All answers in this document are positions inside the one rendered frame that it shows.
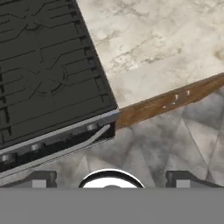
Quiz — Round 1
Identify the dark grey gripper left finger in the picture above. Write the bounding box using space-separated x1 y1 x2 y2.
2 170 58 189

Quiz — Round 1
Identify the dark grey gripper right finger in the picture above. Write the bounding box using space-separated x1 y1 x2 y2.
164 170 224 189

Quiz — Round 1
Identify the silver stove knob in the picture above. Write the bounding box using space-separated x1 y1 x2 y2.
30 142 43 152
0 153 15 164
87 122 101 133

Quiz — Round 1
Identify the black stove with hob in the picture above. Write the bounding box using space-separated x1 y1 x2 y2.
0 0 121 179

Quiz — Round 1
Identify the round white and black object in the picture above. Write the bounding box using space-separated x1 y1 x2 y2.
77 168 146 189

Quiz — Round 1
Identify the silver oven door handle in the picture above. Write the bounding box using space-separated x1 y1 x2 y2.
0 123 112 179

